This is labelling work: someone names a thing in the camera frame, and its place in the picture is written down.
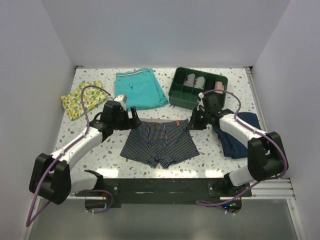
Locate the white grey rolled sock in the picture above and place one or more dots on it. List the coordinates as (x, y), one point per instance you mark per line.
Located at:
(199, 82)

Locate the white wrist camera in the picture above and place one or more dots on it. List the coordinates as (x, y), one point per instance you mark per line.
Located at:
(200, 106)
(120, 98)

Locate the pink rolled garment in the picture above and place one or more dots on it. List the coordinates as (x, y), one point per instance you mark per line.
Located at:
(219, 87)

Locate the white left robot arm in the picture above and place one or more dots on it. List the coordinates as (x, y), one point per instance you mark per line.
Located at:
(51, 175)

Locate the navy white striped underwear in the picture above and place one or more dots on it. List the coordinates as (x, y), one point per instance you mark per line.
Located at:
(160, 143)

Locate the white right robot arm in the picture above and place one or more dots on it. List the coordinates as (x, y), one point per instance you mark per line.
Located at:
(266, 157)

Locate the teal folded shorts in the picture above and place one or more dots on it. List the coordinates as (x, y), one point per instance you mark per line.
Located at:
(141, 88)

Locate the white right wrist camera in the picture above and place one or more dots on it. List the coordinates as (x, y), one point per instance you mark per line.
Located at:
(200, 106)

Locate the green divided organizer box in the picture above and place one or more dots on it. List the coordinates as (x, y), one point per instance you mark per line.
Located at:
(184, 96)

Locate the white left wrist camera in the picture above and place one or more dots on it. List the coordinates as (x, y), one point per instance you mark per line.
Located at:
(120, 98)

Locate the lemon print folded cloth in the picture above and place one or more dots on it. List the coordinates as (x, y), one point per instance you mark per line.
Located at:
(92, 97)

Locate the black rolled garment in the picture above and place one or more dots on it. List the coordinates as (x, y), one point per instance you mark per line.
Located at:
(210, 82)

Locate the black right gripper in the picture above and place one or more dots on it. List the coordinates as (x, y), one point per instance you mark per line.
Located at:
(193, 124)

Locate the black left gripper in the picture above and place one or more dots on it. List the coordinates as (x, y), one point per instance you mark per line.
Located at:
(131, 123)

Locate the grey rolled sock left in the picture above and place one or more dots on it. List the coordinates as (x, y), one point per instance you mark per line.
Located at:
(190, 80)

